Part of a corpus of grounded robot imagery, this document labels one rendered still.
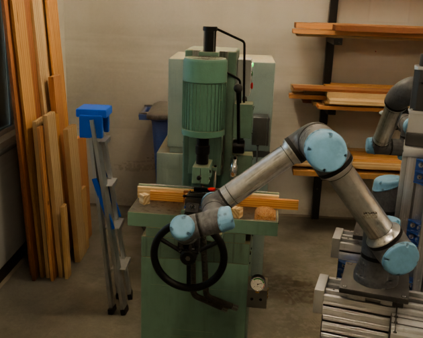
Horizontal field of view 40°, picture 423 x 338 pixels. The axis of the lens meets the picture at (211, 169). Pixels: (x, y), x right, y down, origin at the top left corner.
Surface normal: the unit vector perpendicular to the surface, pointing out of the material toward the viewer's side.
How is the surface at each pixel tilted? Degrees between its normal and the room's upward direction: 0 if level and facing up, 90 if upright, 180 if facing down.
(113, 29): 90
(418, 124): 90
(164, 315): 90
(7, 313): 1
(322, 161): 84
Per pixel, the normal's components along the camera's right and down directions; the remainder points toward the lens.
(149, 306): -0.11, 0.27
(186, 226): -0.07, -0.25
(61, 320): 0.04, -0.96
